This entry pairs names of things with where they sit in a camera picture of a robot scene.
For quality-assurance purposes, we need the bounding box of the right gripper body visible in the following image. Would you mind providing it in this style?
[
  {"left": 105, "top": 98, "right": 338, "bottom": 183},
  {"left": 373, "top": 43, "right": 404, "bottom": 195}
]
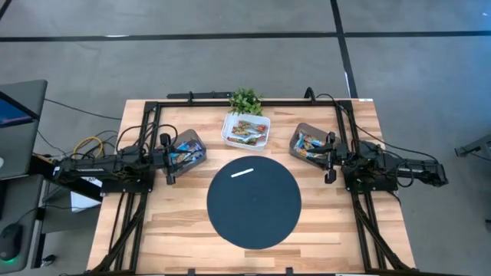
[{"left": 325, "top": 131, "right": 348, "bottom": 185}]

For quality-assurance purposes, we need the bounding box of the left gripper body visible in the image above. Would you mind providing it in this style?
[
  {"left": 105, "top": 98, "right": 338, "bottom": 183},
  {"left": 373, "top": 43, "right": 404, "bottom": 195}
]
[{"left": 153, "top": 133, "right": 176, "bottom": 186}]

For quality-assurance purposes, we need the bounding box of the grey translucent plastic bin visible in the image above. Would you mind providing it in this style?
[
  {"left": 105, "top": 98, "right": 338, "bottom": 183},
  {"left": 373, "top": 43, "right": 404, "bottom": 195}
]
[
  {"left": 288, "top": 122, "right": 338, "bottom": 172},
  {"left": 163, "top": 128, "right": 208, "bottom": 178}
]

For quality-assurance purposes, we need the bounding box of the white plastic bin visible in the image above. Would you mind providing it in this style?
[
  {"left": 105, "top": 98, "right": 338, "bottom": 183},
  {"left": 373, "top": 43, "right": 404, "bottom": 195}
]
[{"left": 220, "top": 112, "right": 272, "bottom": 152}]

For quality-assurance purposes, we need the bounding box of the black power strip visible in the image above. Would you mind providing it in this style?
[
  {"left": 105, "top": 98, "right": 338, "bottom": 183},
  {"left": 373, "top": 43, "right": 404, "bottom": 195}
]
[{"left": 167, "top": 91, "right": 235, "bottom": 100}]

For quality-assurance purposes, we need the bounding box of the small potted green plant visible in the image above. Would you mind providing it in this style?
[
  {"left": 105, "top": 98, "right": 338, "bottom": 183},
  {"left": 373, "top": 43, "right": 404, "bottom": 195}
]
[{"left": 228, "top": 87, "right": 265, "bottom": 117}]

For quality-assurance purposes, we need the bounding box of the round dark blue woven placemat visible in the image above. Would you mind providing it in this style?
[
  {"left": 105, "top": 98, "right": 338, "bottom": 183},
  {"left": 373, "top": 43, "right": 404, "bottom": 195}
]
[{"left": 206, "top": 155, "right": 303, "bottom": 250}]

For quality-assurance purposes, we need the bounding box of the white sheet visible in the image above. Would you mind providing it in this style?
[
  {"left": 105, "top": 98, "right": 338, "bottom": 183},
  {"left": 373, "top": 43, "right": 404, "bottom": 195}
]
[{"left": 70, "top": 176, "right": 104, "bottom": 212}]

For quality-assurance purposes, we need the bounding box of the black desk beam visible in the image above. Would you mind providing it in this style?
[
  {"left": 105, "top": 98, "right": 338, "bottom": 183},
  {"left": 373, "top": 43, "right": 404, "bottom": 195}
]
[{"left": 29, "top": 153, "right": 104, "bottom": 202}]

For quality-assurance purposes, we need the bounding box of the grey laptop with blue screen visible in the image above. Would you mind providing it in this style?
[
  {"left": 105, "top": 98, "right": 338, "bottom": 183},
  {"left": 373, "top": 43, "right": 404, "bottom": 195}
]
[{"left": 0, "top": 79, "right": 48, "bottom": 181}]

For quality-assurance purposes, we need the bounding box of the grey metal stand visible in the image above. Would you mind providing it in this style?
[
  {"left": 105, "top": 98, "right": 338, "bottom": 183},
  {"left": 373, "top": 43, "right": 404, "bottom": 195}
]
[{"left": 454, "top": 133, "right": 491, "bottom": 158}]

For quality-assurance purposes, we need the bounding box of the grey side desk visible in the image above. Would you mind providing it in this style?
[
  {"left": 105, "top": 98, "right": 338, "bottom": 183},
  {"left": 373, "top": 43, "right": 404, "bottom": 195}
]
[{"left": 0, "top": 174, "right": 47, "bottom": 271}]

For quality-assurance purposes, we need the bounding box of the black computer mouse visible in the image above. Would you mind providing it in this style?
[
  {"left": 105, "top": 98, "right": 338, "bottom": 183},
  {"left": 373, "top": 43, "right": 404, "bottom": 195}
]
[{"left": 0, "top": 222, "right": 25, "bottom": 264}]

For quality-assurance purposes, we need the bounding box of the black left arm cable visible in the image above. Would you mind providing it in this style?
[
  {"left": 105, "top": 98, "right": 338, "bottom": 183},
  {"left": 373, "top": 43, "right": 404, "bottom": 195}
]
[{"left": 114, "top": 123, "right": 180, "bottom": 154}]

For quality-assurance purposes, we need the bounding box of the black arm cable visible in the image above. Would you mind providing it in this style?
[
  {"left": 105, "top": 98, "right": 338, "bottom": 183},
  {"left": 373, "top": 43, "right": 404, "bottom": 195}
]
[
  {"left": 304, "top": 87, "right": 438, "bottom": 158},
  {"left": 114, "top": 123, "right": 180, "bottom": 154}
]

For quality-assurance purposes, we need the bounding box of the black aluminium table frame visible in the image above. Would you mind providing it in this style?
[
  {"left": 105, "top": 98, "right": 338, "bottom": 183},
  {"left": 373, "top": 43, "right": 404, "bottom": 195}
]
[{"left": 86, "top": 98, "right": 417, "bottom": 276}]

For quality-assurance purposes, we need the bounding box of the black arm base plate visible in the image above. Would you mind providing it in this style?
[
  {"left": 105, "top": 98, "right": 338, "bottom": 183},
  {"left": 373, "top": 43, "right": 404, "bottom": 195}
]
[
  {"left": 100, "top": 178, "right": 155, "bottom": 195},
  {"left": 343, "top": 176, "right": 400, "bottom": 194}
]

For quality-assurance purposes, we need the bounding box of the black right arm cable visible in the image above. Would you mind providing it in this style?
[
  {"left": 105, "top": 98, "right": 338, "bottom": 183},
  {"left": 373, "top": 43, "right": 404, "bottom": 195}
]
[{"left": 304, "top": 87, "right": 438, "bottom": 158}]

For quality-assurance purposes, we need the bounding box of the yellow cable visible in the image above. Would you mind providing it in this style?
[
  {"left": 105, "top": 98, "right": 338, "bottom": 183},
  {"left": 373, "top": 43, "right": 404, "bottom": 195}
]
[{"left": 72, "top": 136, "right": 104, "bottom": 159}]

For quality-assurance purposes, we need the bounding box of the thin black floor cable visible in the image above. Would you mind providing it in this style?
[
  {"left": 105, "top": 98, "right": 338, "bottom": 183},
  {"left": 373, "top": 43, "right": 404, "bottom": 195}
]
[{"left": 44, "top": 98, "right": 123, "bottom": 121}]

